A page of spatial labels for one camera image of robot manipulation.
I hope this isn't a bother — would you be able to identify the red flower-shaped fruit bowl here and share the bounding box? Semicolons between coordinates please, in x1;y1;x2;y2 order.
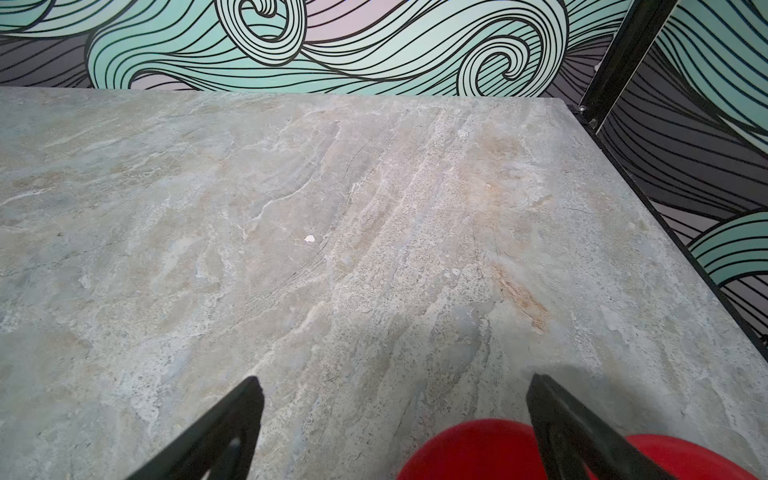
398;419;756;480

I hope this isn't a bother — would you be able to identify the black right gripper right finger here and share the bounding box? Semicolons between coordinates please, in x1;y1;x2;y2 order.
526;374;672;480

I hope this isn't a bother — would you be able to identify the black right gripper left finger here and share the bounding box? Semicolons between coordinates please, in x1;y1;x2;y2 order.
130;376;265;479

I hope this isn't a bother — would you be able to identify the black frame post right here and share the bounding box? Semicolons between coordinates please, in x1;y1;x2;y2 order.
579;0;677;132

